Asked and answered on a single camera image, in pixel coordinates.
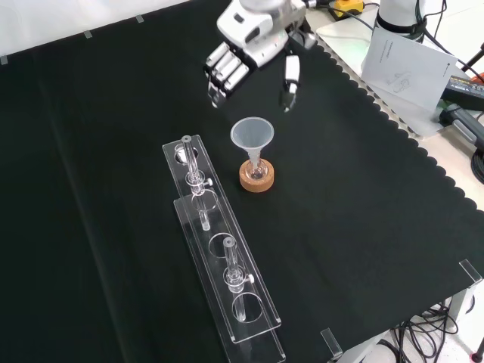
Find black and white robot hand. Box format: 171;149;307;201
203;0;303;113

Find translucent plastic funnel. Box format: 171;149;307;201
230;116;275;167

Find round-bottom glass flask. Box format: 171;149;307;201
244;150;270;182

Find clear funnel stand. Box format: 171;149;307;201
161;134;287;363

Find pale board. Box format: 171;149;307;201
315;18;453;139

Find yellow stop button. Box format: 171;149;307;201
327;0;365;20

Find white paper leaflet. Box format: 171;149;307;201
361;26;459;114

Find black cloth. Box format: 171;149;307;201
0;0;484;363

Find black power adapter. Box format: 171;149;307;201
442;73;484;111

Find black tripod leg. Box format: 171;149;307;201
460;40;484;73

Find black grey device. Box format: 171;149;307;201
438;105;484;152

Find metal table leg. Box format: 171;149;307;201
448;281;476;330

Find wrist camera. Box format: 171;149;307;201
289;0;318;50

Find cork ring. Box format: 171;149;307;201
238;158;275;193

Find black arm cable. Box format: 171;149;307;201
414;0;428;37

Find coiled black cable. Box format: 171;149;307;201
470;145;484;186

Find black floor cables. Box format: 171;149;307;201
391;298;484;363

